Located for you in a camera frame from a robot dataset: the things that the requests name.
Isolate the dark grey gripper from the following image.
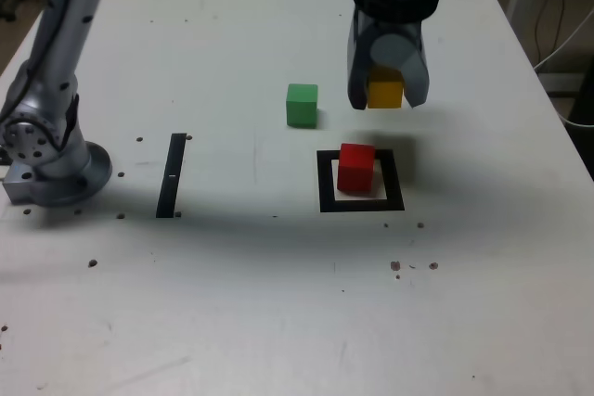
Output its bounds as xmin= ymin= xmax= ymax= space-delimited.
xmin=346 ymin=7 xmax=431 ymax=112

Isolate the yellow cube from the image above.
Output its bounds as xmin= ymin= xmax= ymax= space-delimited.
xmin=366 ymin=66 xmax=404 ymax=110

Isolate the green cube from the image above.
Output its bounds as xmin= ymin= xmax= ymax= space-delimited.
xmin=284 ymin=83 xmax=319 ymax=129

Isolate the red cube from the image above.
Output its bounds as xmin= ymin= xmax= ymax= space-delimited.
xmin=336 ymin=143 xmax=376 ymax=195

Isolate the black tape square outline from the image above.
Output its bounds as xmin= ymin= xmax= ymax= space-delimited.
xmin=316 ymin=148 xmax=406 ymax=214

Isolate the black tape strip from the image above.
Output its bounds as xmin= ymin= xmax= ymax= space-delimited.
xmin=155 ymin=133 xmax=187 ymax=220

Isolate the dark background object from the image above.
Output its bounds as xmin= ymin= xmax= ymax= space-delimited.
xmin=0 ymin=0 xmax=28 ymax=22

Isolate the white background cable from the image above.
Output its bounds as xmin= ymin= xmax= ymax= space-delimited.
xmin=533 ymin=8 xmax=594 ymax=128

